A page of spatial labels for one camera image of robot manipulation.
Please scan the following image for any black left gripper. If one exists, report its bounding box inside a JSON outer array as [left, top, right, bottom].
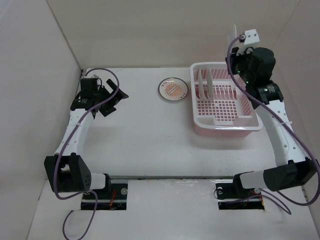
[[94, 79, 128, 116]]

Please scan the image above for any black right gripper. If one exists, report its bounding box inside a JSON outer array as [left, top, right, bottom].
[[224, 45, 254, 85]]

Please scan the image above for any white plate green red rim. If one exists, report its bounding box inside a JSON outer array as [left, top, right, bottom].
[[206, 68, 214, 101]]

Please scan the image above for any white plate grey flower pattern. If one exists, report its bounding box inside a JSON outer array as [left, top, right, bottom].
[[197, 69, 206, 101]]

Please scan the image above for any orange sunburst plate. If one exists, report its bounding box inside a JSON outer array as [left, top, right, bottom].
[[158, 77, 189, 102], [226, 23, 238, 50]]

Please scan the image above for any orange sunburst plate front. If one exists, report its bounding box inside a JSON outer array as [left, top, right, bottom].
[[226, 23, 238, 50]]

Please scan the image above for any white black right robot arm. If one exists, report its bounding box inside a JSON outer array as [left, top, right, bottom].
[[225, 46, 320, 197]]

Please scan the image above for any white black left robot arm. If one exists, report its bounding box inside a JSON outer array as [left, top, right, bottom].
[[44, 75, 129, 199]]

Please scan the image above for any pink white dish rack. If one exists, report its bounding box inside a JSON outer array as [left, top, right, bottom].
[[189, 62, 263, 138]]

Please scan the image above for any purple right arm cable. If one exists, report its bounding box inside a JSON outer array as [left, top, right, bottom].
[[226, 36, 320, 216]]

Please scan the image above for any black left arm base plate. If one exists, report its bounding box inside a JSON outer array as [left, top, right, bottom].
[[80, 179, 128, 211]]

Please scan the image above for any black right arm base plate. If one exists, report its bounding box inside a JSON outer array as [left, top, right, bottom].
[[214, 182, 265, 210]]

